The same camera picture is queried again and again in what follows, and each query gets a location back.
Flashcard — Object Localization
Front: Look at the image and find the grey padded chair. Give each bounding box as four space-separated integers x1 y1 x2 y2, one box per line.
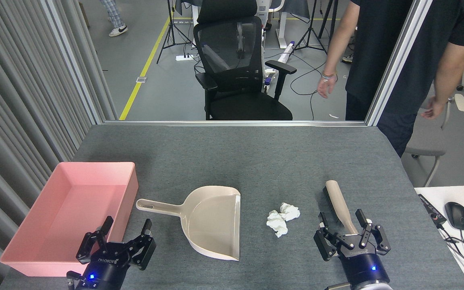
404 93 464 188

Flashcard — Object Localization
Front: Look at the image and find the black mesh office chair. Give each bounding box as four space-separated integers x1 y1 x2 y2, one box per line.
193 0 297 120

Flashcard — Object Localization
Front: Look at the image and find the black computer mouse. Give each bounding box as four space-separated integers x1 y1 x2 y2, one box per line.
444 201 464 230

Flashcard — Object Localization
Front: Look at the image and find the large white tissue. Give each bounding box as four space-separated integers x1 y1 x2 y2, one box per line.
266 210 288 238

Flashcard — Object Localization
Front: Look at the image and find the beige plastic dustpan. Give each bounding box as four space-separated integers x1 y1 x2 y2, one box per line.
136 186 241 261

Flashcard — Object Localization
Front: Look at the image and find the black floor cable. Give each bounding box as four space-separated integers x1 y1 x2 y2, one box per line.
290 48 329 120

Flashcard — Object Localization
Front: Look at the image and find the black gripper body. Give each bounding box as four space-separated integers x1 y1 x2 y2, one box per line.
76 241 133 290
338 244 389 290

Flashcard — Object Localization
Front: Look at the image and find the beige hand brush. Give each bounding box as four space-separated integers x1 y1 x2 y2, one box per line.
323 180 359 235

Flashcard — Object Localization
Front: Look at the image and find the thin black desk cable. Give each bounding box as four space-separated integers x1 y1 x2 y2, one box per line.
437 223 464 275

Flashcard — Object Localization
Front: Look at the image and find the white stand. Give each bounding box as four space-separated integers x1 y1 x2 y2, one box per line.
255 0 294 50

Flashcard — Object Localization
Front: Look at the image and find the dark grey cloth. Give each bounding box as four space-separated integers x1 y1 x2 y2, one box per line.
270 0 311 23

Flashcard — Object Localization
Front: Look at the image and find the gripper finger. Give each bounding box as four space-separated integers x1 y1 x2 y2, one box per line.
356 209 392 255
314 212 355 261
76 216 114 264
124 220 156 270

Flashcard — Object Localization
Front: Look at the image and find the person in checked trousers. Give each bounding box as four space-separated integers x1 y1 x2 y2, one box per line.
99 0 128 37

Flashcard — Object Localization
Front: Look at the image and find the small white tissue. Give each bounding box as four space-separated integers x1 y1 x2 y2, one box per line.
279 202 300 222

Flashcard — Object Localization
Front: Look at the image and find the person's left hand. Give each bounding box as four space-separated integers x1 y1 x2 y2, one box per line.
317 75 338 99

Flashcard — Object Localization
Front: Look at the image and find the person's right hand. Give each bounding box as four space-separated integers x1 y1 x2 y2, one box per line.
420 98 445 120

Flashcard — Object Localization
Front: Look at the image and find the pink plastic bin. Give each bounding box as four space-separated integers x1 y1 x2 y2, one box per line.
0 162 139 278

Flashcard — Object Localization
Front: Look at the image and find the black slim control box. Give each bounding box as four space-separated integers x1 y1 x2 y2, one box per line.
418 194 447 225

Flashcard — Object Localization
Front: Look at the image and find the black tripod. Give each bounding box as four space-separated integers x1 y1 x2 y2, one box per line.
294 0 329 55
156 0 194 64

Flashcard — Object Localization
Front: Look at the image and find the person in black shirt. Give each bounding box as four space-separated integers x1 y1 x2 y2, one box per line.
317 0 464 157

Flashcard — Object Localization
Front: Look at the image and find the slanted silver post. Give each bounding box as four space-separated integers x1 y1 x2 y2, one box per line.
366 0 433 126

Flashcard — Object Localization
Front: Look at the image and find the grey slatted curtain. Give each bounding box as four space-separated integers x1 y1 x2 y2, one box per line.
0 0 118 290

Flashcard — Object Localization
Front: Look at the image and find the white rod with purple tip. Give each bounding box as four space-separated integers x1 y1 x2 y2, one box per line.
276 40 296 65

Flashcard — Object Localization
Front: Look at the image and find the silver table rail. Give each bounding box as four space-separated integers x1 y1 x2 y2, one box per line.
103 120 367 127

